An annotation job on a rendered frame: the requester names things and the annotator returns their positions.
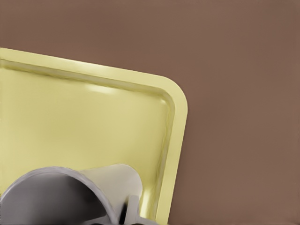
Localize white IKEA cup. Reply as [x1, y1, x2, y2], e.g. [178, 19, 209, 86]
[0, 163, 143, 225]

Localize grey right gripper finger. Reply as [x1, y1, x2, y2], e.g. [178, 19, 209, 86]
[121, 195, 157, 225]

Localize pale yellow plastic tray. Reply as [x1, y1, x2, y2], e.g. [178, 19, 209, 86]
[0, 47, 189, 225]

